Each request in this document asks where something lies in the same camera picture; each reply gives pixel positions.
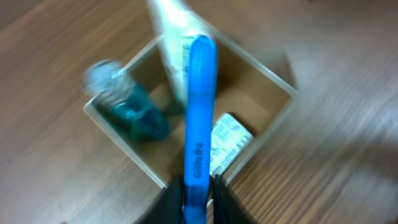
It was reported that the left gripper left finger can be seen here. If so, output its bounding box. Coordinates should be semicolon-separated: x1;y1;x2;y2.
134;176;183;224

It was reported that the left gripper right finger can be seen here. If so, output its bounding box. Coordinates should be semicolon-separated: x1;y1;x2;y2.
211;175;256;224

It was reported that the green white small box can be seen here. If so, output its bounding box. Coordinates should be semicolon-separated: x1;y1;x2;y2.
210;113;254;177

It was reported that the blue mouthwash bottle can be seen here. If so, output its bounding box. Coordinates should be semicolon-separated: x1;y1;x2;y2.
84;60;170;142

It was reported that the blue disposable razor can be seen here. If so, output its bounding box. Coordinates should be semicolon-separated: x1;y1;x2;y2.
183;35;218;224

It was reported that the white lotion tube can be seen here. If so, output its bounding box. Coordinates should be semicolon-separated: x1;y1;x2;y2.
147;0;213;105

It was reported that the white open cardboard box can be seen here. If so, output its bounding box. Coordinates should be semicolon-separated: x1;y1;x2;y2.
83;33;297;188

